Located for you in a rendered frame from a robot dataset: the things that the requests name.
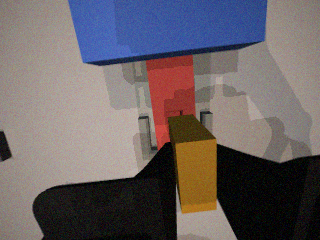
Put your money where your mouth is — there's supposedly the yellow rectangular block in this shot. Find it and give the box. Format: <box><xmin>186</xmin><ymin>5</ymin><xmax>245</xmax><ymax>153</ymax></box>
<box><xmin>168</xmin><ymin>114</ymin><xmax>217</xmax><ymax>214</ymax></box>

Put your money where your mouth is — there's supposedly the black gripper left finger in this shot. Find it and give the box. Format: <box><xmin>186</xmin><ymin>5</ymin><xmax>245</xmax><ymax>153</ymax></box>
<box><xmin>32</xmin><ymin>142</ymin><xmax>177</xmax><ymax>240</ymax></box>

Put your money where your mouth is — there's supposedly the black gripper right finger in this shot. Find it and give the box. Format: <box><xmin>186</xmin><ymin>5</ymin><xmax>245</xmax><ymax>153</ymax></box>
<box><xmin>217</xmin><ymin>144</ymin><xmax>320</xmax><ymax>240</ymax></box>

